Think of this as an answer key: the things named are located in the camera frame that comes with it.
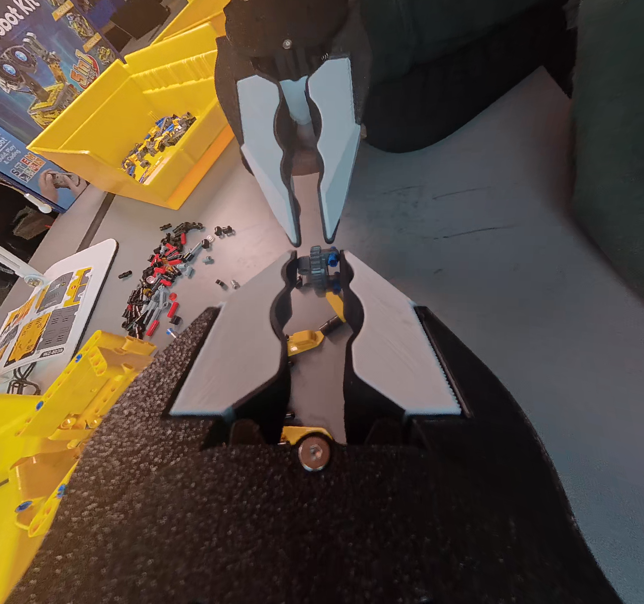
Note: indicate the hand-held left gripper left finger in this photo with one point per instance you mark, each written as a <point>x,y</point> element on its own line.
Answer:
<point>231,362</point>

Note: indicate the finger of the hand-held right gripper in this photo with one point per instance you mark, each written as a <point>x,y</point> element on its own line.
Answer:
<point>337,136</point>
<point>259,136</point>

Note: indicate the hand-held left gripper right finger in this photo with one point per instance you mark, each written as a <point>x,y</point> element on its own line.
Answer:
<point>402,362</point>

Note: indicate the black lego tube connector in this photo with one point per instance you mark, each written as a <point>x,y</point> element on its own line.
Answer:
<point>332,324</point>

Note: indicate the yellow lego beam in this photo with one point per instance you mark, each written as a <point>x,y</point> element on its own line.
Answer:
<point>337,307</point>

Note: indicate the grey lego gear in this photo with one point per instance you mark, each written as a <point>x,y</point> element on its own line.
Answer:
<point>317,269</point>

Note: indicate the yellow grey lego claw assembly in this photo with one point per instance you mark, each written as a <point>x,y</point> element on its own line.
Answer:
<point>304,342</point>

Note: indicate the heap of mixed lego parts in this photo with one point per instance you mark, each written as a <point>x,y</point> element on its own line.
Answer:
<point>161,143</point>

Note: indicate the pile of small lego pieces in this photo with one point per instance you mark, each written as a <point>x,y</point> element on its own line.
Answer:
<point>166,282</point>

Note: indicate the large yellow black lego model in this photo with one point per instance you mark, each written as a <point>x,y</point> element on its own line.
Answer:
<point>90,377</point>

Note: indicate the blue toy set box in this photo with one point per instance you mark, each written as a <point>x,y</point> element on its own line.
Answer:
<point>45,60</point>

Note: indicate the person's right hand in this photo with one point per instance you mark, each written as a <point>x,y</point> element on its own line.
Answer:
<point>302,151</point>

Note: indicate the empty yellow storage bin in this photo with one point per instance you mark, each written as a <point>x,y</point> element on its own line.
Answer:
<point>201,5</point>

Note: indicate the book stand with white base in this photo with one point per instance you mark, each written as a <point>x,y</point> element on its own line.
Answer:
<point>103,261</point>

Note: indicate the yellow bin with small parts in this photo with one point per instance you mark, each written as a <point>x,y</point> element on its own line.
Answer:
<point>90,151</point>

